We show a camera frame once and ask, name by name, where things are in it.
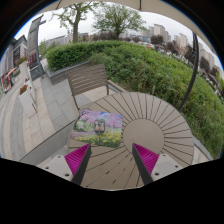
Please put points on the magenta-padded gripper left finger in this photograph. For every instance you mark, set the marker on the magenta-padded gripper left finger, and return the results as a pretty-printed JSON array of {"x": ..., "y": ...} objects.
[{"x": 59, "y": 166}]

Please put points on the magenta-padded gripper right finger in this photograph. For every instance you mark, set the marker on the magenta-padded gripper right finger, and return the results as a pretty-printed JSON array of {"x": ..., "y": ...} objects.
[{"x": 164, "y": 165}]

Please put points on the flower-print mouse pad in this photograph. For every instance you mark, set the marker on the flower-print mouse pad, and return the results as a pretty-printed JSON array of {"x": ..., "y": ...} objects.
[{"x": 83, "y": 128}]

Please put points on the low white flower planter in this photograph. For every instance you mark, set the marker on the low white flower planter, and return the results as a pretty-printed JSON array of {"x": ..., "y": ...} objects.
[{"x": 27, "y": 101}]

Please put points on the brown slatted chair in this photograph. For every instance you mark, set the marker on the brown slatted chair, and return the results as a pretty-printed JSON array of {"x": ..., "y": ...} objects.
[{"x": 86, "y": 80}]

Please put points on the dark curved parasol pole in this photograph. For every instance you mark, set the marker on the dark curved parasol pole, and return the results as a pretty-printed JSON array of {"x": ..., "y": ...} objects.
[{"x": 191, "y": 73}]

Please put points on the green hedge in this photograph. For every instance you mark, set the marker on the green hedge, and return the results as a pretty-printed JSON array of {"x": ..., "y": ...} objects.
[{"x": 143, "y": 66}]

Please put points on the tall white flower planter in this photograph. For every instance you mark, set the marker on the tall white flower planter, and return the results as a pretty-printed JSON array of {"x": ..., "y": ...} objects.
[{"x": 24, "y": 70}]

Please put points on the dark grey sign pillar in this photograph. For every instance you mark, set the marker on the dark grey sign pillar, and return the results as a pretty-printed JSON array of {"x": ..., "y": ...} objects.
[{"x": 35, "y": 46}]

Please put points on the group of apartment buildings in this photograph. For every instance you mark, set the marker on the group of apartment buildings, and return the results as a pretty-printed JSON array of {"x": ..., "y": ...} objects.
[{"x": 160, "y": 31}]

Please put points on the sparse-leaved tree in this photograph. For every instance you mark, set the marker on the sparse-leaved tree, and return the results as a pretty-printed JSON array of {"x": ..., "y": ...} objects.
[{"x": 76, "y": 25}]

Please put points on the round leafy tree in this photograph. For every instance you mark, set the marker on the round leafy tree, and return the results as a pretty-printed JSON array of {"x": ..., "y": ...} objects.
[{"x": 118, "y": 18}]

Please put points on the beige parasol canopy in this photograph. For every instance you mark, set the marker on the beige parasol canopy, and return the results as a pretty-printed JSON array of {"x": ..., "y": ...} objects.
[{"x": 160, "y": 6}]

